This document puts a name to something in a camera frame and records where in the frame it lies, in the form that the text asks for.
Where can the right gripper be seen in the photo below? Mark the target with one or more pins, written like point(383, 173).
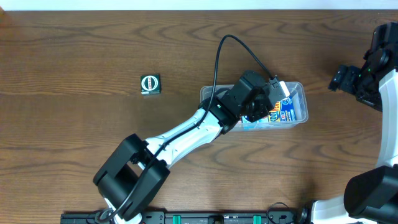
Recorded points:
point(347, 78)

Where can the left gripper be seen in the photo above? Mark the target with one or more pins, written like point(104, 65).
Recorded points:
point(257, 112)

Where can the blue Kool Fever box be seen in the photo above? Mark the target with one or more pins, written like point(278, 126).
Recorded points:
point(283, 111)

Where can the white Panadol box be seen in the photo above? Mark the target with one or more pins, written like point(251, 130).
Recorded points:
point(284, 89)

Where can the green square box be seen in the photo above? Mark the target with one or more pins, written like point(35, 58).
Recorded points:
point(150, 84)

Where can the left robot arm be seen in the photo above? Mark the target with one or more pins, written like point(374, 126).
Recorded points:
point(134, 173)

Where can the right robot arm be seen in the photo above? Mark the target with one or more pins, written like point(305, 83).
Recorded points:
point(370, 197)

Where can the clear plastic container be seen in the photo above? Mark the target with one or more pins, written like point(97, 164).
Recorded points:
point(301, 113)

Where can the black mounting rail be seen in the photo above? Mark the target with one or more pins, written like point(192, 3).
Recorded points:
point(277, 213)

